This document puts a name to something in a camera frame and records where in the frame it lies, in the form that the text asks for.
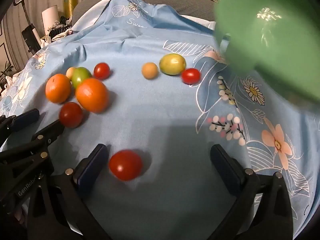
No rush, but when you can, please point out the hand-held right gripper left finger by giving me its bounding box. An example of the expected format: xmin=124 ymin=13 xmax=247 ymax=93
xmin=26 ymin=144 xmax=112 ymax=240

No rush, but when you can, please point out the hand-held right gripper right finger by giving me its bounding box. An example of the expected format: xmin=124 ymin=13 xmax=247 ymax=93
xmin=210 ymin=144 xmax=293 ymax=240

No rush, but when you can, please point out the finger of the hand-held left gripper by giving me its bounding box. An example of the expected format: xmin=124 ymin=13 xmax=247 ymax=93
xmin=0 ymin=120 xmax=65 ymax=165
xmin=0 ymin=109 xmax=40 ymax=143

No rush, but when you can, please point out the red cherry tomato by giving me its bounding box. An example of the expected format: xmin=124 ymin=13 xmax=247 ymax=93
xmin=181 ymin=68 xmax=201 ymax=85
xmin=108 ymin=149 xmax=143 ymax=181
xmin=59 ymin=102 xmax=84 ymax=128
xmin=93 ymin=62 xmax=111 ymax=80

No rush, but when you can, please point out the orange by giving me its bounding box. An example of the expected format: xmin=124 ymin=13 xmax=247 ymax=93
xmin=45 ymin=73 xmax=72 ymax=104
xmin=75 ymin=77 xmax=110 ymax=114

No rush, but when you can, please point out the green apple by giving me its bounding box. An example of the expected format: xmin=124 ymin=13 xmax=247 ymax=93
xmin=71 ymin=67 xmax=92 ymax=89

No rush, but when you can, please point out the yellow-green round fruit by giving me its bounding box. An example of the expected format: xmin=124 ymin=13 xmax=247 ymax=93
xmin=159 ymin=53 xmax=187 ymax=76

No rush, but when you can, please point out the green plastic bowl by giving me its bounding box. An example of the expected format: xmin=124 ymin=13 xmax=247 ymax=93
xmin=214 ymin=0 xmax=320 ymax=110

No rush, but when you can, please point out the potted plant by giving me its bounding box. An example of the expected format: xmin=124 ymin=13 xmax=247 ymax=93
xmin=0 ymin=62 xmax=15 ymax=87

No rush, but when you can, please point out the black stick vacuum cleaner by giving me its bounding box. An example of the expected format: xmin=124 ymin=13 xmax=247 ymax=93
xmin=14 ymin=0 xmax=42 ymax=52

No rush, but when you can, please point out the blue floral bed sheet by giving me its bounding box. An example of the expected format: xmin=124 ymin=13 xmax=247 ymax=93
xmin=0 ymin=0 xmax=320 ymax=240

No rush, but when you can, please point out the dark clothes pile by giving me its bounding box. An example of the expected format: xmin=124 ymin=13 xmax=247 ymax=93
xmin=46 ymin=17 xmax=75 ymax=43

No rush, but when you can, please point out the white cylindrical container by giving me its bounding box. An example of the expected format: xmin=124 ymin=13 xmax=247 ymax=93
xmin=41 ymin=5 xmax=62 ymax=34

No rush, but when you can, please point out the grey curtain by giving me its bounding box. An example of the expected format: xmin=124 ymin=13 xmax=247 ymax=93
xmin=2 ymin=0 xmax=65 ymax=72

